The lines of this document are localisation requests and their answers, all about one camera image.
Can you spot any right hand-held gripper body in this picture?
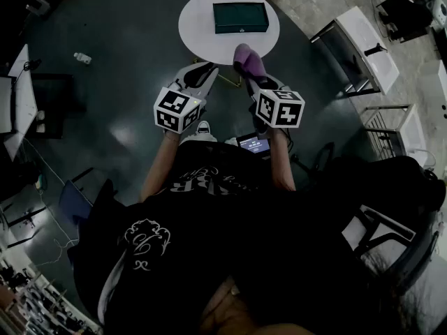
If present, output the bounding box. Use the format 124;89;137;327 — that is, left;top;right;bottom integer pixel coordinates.
248;88;305;135

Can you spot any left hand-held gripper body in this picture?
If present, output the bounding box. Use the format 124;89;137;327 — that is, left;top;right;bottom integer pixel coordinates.
153;81;210;135

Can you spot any purple cloth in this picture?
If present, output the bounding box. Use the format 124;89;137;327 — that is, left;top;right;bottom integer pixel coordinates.
233;43;268;83

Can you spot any dark green box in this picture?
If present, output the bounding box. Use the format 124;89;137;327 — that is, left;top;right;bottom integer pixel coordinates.
212;1;270;35

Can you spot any person's right forearm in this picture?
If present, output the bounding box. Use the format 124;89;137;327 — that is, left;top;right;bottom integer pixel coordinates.
269;126;297;192

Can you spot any person's left forearm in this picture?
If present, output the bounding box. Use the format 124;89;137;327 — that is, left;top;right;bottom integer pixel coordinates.
138;130;183;204

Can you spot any small black display screen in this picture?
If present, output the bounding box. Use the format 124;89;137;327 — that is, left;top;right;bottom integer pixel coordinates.
236;134;272;156

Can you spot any white vanity cabinet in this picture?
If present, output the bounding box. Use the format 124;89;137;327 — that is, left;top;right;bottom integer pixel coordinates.
309;6;400;98

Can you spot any black faucet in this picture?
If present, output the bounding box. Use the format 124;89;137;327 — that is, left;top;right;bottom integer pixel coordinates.
364;43;388;57

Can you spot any person's black printed shirt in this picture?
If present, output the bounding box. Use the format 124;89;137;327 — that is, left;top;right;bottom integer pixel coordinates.
71;140;447;335

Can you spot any blue chair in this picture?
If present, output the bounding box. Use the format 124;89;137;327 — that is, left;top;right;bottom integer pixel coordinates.
57;167;118;230

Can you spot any white cabinet with metal rack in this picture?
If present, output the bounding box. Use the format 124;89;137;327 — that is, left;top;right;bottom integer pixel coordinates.
361;103;437;169

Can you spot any white desk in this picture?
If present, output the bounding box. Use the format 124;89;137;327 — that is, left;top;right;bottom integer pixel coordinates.
0;43;38;162

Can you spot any white shelf of devices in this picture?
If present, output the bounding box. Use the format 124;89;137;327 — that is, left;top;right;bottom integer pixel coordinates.
0;256;102;335

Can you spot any black frame glass cabinet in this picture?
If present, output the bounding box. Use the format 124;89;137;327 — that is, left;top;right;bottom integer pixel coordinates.
31;73;87;140

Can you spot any black frame table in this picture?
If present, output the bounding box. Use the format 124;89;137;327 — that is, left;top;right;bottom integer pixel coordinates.
376;0;434;44

